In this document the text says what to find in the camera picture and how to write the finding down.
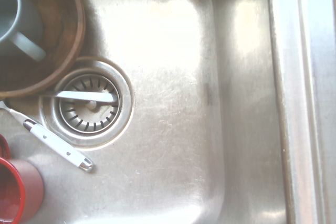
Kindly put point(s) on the stainless steel double sink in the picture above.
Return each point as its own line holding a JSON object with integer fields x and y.
{"x": 170, "y": 129}

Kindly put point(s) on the metal sink drain strainer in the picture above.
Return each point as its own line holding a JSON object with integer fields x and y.
{"x": 89, "y": 121}

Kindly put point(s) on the brown wooden bowl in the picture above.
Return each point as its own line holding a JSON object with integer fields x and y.
{"x": 60, "y": 24}

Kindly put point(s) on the red ceramic mug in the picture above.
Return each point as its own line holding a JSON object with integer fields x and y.
{"x": 23, "y": 182}

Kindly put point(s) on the grey ceramic mug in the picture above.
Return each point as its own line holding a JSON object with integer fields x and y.
{"x": 8, "y": 3}

